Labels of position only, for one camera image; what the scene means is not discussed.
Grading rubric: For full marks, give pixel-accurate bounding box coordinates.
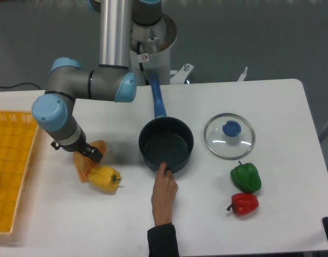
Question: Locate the black floor cable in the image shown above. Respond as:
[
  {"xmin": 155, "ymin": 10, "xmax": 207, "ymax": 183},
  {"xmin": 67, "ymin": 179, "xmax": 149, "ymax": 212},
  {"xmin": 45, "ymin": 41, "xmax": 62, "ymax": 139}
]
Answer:
[{"xmin": 0, "ymin": 82, "xmax": 43, "ymax": 90}]

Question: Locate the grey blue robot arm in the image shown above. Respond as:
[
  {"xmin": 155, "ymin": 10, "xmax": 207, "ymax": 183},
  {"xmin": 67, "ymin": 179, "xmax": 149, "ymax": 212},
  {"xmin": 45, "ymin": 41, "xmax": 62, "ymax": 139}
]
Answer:
[{"xmin": 32, "ymin": 1, "xmax": 162, "ymax": 163}]

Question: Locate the grey stand leg right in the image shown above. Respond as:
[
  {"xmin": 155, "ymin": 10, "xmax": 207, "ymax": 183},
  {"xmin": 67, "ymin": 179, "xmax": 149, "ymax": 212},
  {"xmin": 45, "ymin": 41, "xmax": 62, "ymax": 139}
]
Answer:
[{"xmin": 318, "ymin": 120, "xmax": 328, "ymax": 143}]

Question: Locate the green bell pepper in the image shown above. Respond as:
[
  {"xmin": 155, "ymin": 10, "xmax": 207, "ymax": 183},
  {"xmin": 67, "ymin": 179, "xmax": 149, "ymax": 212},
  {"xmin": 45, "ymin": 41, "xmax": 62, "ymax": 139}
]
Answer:
[{"xmin": 230, "ymin": 161, "xmax": 262, "ymax": 194}]

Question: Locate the glass lid blue knob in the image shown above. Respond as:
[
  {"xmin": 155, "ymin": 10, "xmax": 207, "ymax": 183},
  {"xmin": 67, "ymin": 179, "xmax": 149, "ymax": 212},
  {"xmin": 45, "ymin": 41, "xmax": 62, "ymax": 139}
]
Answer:
[{"xmin": 203, "ymin": 112, "xmax": 256, "ymax": 161}]

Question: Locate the dark saucepan blue handle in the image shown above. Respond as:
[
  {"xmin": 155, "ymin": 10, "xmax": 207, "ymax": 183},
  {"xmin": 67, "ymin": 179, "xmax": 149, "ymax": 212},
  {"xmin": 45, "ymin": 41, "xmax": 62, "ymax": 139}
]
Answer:
[{"xmin": 138, "ymin": 73, "xmax": 194, "ymax": 173}]

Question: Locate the person's hand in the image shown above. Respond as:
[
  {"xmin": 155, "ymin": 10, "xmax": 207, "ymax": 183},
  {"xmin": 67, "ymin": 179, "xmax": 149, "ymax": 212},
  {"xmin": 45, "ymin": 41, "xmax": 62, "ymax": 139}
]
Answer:
[{"xmin": 151, "ymin": 162, "xmax": 178, "ymax": 226}]

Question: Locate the triangle bread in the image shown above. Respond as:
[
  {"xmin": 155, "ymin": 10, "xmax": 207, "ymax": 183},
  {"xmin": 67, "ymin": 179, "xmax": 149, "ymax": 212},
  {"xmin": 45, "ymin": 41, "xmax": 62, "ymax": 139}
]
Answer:
[{"xmin": 73, "ymin": 140, "xmax": 107, "ymax": 183}]

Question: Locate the red bell pepper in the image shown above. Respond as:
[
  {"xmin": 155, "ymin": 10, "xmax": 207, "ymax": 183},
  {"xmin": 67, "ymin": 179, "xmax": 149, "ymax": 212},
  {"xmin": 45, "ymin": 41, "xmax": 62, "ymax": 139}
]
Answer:
[{"xmin": 226, "ymin": 193, "xmax": 259, "ymax": 216}]

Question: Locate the yellow bell pepper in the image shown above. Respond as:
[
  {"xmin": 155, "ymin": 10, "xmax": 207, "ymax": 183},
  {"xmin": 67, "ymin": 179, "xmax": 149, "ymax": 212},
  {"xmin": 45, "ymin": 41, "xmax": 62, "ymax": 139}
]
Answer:
[{"xmin": 88, "ymin": 166, "xmax": 121, "ymax": 192}]

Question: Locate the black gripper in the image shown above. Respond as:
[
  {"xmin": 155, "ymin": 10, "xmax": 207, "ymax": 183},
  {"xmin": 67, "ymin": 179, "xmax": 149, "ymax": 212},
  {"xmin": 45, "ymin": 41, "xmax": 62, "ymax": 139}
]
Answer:
[{"xmin": 51, "ymin": 133, "xmax": 103, "ymax": 163}]

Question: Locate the yellow woven basket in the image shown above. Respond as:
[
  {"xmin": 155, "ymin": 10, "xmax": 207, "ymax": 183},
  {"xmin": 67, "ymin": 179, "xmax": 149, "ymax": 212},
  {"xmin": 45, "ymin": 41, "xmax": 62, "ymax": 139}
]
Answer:
[{"xmin": 0, "ymin": 110, "xmax": 39, "ymax": 235}]

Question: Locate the black sleeved forearm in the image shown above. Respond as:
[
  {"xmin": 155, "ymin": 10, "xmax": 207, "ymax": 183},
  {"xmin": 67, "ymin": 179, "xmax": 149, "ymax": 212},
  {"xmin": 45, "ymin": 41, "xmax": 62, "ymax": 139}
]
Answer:
[{"xmin": 147, "ymin": 223, "xmax": 180, "ymax": 257}]

